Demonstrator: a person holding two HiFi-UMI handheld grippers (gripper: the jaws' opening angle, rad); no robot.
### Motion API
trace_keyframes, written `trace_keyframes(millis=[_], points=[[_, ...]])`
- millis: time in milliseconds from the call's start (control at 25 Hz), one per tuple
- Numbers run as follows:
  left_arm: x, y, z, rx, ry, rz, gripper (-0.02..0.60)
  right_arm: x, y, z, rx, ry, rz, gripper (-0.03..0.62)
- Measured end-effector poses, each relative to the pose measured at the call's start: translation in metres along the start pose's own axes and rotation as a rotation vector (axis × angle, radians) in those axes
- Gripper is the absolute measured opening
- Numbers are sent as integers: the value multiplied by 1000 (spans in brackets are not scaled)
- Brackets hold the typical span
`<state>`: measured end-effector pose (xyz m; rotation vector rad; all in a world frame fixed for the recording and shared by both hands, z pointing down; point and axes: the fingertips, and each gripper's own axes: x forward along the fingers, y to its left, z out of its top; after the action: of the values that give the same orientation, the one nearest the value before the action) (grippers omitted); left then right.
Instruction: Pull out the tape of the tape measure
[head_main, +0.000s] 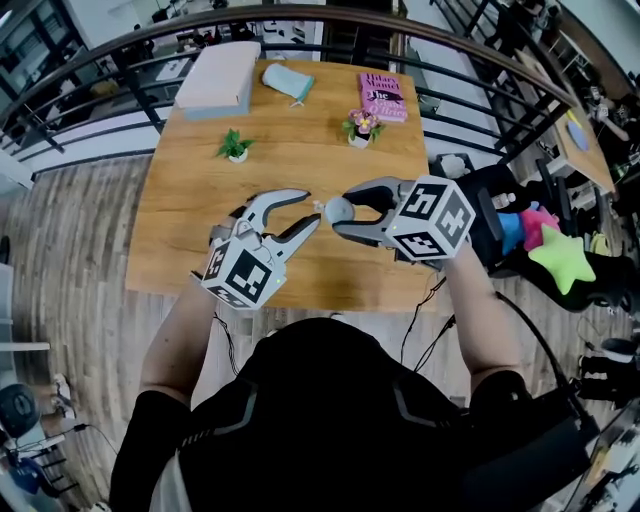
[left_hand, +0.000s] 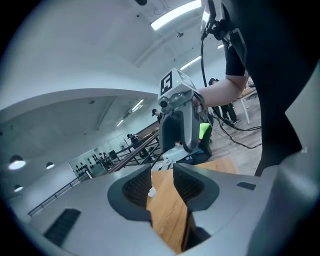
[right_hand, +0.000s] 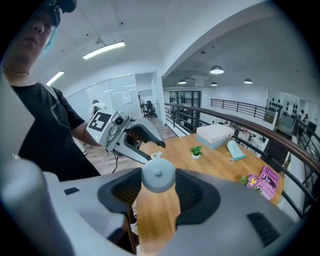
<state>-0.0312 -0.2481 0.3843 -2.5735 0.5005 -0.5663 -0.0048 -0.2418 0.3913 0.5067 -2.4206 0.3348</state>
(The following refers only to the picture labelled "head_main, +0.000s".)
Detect black bin with white paper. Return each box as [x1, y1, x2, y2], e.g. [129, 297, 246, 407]
[434, 152, 474, 179]

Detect flat pink box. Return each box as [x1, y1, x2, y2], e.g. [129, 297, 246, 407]
[173, 40, 263, 110]

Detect pink flower potted plant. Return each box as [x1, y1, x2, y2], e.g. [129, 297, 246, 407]
[341, 107, 386, 150]

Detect blue pillow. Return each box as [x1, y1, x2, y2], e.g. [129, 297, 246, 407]
[497, 212, 526, 256]

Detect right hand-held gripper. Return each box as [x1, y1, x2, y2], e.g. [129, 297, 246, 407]
[331, 173, 477, 272]

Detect black pack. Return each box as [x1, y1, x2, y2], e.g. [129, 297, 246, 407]
[464, 384, 601, 512]

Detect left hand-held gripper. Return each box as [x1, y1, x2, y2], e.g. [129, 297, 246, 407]
[189, 187, 323, 312]

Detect green star pillow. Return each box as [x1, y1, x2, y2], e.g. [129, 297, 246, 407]
[527, 223, 597, 296]

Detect small green potted plant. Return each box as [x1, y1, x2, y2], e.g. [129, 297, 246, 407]
[215, 127, 256, 165]

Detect person's left forearm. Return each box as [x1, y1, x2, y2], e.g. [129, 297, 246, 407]
[138, 277, 226, 406]

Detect flat pale blue box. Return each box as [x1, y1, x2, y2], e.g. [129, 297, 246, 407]
[183, 89, 254, 122]

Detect round pale blue tape measure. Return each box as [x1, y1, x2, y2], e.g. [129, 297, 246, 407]
[311, 196, 358, 225]

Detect person's right forearm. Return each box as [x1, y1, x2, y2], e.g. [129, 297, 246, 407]
[442, 242, 524, 381]

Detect pink book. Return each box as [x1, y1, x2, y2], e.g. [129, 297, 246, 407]
[357, 71, 409, 125]

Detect small wooden side table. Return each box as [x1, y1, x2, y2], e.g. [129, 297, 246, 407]
[552, 104, 619, 196]

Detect black floor cable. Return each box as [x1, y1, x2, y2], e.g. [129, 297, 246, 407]
[74, 423, 119, 456]

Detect thick black cable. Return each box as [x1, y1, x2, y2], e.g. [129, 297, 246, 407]
[494, 292, 576, 396]

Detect wooden table with white legs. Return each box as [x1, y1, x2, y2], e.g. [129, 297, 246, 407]
[124, 58, 441, 314]

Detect pink pillow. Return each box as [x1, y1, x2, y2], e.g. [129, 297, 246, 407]
[519, 201, 562, 251]

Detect pale blue drawstring pouch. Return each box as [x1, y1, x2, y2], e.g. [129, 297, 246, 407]
[261, 62, 316, 109]

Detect black railing with wooden handrail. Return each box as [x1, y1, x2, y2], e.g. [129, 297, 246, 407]
[0, 4, 579, 166]

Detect person's black shirt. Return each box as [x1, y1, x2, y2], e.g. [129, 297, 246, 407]
[109, 317, 481, 512]

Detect round blue disc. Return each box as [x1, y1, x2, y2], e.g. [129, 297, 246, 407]
[567, 119, 591, 153]

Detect thin black cable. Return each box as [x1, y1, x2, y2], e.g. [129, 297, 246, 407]
[213, 313, 242, 377]
[399, 276, 457, 374]

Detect black office chair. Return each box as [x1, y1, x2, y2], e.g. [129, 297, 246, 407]
[429, 152, 640, 314]

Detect round black device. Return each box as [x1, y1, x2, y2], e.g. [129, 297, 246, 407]
[0, 382, 39, 439]

